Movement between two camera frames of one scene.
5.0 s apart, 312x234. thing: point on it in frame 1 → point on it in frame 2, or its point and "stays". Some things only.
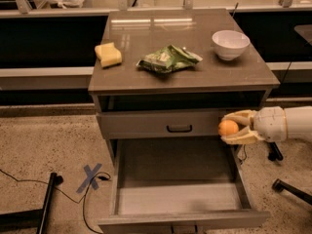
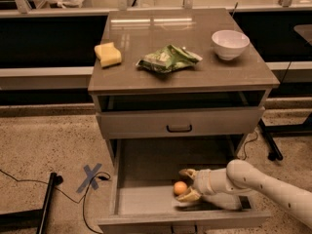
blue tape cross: (91, 174) stays
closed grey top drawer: (160, 123) stays
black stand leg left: (32, 218) stays
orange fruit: (227, 128) → (180, 187)
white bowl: (229, 44) stays
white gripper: (269, 123) → (203, 180)
